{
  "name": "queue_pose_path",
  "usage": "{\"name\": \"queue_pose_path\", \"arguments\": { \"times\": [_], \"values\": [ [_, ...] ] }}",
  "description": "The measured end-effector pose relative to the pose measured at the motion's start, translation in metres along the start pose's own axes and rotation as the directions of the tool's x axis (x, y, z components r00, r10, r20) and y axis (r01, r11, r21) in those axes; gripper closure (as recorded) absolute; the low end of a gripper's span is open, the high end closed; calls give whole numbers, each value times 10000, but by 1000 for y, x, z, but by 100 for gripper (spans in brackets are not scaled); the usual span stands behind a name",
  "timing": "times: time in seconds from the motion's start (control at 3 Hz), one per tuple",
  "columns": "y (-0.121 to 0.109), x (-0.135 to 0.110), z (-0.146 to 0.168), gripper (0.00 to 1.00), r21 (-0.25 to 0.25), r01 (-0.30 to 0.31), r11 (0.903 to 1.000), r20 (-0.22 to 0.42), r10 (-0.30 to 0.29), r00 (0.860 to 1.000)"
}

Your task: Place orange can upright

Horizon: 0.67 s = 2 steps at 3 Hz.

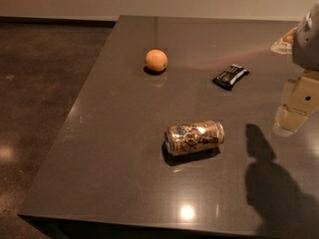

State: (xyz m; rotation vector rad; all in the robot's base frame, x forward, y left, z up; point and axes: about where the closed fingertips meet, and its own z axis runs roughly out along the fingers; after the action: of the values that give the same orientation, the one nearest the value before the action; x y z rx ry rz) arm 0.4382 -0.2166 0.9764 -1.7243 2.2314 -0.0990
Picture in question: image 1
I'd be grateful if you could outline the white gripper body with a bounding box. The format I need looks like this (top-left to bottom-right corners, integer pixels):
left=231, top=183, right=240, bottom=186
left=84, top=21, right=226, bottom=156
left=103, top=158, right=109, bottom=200
left=292, top=1, right=319, bottom=71

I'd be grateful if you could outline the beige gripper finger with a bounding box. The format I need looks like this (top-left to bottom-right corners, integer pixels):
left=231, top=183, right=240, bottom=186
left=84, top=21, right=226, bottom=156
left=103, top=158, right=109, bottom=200
left=271, top=27, right=297, bottom=55
left=273, top=71, right=319, bottom=136

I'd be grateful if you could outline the orange patterned drink can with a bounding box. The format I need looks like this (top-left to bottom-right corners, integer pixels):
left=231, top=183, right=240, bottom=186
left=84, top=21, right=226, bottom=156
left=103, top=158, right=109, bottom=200
left=164, top=119, right=224, bottom=156

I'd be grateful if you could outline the black snack packet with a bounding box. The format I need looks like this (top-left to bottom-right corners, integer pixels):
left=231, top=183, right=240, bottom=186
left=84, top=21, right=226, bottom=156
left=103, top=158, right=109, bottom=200
left=212, top=65, right=249, bottom=91

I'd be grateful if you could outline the orange fruit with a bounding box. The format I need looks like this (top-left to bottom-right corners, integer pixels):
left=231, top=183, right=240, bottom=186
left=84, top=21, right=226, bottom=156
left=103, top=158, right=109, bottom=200
left=145, top=49, right=167, bottom=73

